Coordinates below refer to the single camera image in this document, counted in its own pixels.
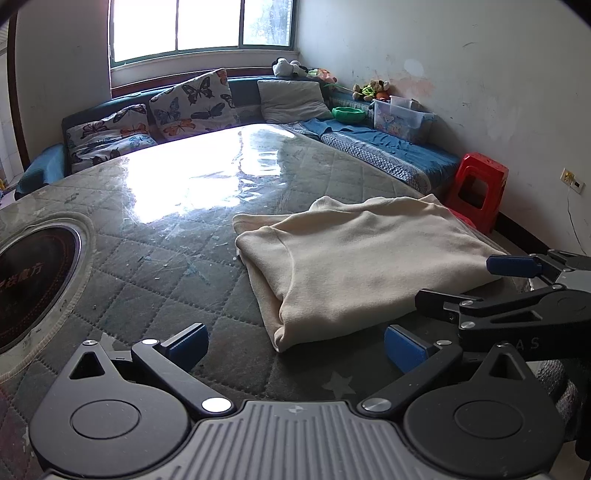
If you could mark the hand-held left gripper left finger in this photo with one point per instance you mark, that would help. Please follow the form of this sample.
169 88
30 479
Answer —
189 344

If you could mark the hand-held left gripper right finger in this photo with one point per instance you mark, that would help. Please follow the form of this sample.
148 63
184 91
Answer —
404 346

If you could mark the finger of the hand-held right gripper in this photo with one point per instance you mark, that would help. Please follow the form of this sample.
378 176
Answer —
508 266
438 302

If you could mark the cream long-sleeve shirt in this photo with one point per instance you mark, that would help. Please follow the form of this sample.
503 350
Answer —
360 258

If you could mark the grey quilted star table cover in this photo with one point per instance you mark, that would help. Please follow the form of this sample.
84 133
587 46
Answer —
161 286

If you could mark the low red plastic stool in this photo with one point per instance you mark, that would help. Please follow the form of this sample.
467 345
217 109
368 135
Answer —
461 217

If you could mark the tall red plastic stool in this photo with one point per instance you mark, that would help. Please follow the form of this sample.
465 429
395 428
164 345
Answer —
480 164

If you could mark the blue sofa throw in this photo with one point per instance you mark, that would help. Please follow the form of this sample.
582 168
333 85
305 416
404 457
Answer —
397 147

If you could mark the round black inset cooktop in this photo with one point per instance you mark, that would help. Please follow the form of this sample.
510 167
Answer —
32 277

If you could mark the clear plastic storage box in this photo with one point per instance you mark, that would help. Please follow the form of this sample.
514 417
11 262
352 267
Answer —
401 122

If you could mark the green plastic bowl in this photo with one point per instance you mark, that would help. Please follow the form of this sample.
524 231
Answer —
348 114

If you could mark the flat butterfly print cushion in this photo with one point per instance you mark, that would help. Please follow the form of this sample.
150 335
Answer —
111 150

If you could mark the brown plush toys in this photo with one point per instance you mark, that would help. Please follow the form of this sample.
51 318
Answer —
369 91

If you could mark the small butterfly print pillow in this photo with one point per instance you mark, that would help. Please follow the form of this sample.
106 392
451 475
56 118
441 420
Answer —
106 122

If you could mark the large butterfly print pillow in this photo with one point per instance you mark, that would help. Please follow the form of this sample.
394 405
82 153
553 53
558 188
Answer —
194 106

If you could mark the plain grey pillow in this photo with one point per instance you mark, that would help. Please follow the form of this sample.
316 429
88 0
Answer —
291 99

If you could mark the orange and green toy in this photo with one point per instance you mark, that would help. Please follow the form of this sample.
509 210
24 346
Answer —
323 76

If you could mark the blue corner sofa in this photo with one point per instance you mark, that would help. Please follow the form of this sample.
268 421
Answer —
244 94

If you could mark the black and white plush toy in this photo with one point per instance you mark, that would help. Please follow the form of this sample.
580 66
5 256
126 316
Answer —
288 68

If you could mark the window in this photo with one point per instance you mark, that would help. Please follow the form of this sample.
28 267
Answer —
203 23

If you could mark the wall socket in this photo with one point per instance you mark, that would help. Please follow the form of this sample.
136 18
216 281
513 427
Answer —
578 186
567 177

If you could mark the brown door frame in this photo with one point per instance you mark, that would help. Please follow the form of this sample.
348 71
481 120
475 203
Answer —
18 115

